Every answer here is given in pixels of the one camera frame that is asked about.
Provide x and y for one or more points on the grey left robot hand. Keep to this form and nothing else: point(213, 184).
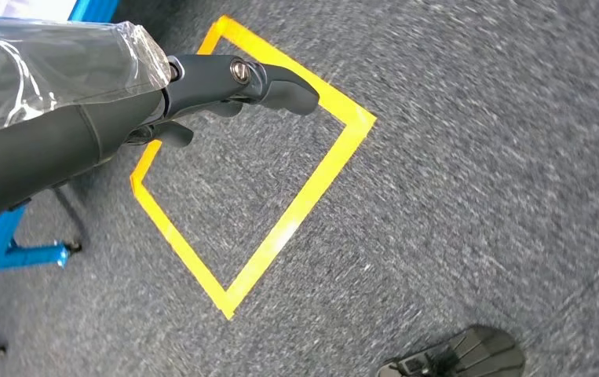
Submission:
point(44, 145)

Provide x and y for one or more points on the black robot foot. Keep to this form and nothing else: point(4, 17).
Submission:
point(465, 354)

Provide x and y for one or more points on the blue metal shelf rack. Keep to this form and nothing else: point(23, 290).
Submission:
point(28, 256)

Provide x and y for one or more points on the yellow floor tape square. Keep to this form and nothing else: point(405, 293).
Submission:
point(299, 208)

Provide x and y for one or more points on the clear plastic hand cover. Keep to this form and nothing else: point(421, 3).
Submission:
point(44, 67)

